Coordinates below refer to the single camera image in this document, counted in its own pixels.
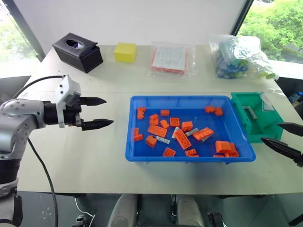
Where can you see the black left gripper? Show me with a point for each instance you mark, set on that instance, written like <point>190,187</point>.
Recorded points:
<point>71,116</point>

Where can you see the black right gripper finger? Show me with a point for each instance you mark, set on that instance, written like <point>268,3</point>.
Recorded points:
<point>284,147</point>
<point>294,128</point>

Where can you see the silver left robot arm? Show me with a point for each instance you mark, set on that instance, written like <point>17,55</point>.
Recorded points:
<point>16,118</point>

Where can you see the green plastic bin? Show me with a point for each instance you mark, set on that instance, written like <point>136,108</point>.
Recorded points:
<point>256,134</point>

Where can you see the black tissue box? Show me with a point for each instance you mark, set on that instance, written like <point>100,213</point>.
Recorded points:
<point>71,55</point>

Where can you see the yellow block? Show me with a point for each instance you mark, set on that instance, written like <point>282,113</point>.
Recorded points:
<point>125,52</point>

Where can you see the clear label holder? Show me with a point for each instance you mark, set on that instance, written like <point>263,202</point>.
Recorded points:
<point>267,101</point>

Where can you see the small orange building block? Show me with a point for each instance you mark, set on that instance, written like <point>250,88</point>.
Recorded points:
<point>150,141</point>
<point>141,113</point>
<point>194,156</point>
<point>169,152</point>
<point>219,111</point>
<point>154,119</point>
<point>165,112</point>
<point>218,156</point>
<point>164,124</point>
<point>190,152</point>
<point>234,151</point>
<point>187,126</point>
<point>137,136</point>
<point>209,109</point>
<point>174,121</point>

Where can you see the blue plastic tray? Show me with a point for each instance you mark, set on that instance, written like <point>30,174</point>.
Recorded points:
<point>132,151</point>

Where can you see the orange plastic part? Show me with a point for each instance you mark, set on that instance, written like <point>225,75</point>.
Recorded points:
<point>222,146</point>

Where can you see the long orange building block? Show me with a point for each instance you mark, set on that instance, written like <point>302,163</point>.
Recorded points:
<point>157,130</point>
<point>182,140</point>
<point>202,133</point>

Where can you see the clear bag with toys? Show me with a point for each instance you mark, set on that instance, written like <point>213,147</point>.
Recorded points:
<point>236,61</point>

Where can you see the clear bag with papers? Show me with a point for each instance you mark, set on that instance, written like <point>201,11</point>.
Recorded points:
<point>169,58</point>

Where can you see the grey rounded shape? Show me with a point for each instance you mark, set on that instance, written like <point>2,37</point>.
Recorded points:
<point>124,210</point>
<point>190,210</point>

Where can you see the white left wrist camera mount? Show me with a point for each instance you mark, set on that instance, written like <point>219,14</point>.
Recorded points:
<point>68,86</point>

